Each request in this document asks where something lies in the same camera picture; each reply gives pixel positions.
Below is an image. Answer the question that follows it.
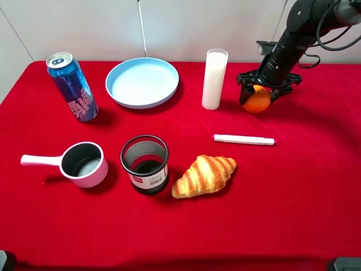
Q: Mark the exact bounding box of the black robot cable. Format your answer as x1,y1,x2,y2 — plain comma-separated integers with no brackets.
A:
298,0,361,69

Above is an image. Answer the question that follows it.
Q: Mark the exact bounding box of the white marker pen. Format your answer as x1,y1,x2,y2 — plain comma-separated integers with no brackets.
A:
212,134,276,146

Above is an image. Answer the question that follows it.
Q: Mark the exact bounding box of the pink saucepan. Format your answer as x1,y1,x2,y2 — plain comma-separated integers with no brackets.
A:
20,142,108,188

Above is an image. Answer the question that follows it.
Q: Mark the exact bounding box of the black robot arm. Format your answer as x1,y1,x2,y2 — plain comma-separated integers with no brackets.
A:
236,1,360,105

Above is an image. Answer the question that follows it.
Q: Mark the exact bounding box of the light blue plate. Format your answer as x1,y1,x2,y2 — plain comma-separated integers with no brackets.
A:
105,57,179,110

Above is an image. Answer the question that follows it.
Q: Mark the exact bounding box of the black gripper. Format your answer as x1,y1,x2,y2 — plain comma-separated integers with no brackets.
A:
236,69,302,106

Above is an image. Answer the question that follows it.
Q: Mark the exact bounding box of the black mesh pen holder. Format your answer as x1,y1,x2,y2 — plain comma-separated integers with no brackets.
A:
120,134,169,195

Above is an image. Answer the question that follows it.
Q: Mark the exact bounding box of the tall glass of milk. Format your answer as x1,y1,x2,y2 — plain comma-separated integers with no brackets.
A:
201,48,228,110

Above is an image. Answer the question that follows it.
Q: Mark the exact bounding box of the orange mandarin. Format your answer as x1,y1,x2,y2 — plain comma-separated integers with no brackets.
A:
243,85,271,113

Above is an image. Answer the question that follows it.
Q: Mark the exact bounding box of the blue drink can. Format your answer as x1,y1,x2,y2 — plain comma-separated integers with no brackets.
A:
46,52,99,122

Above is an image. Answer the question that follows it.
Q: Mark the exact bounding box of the croissant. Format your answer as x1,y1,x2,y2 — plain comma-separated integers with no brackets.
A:
171,155,237,199

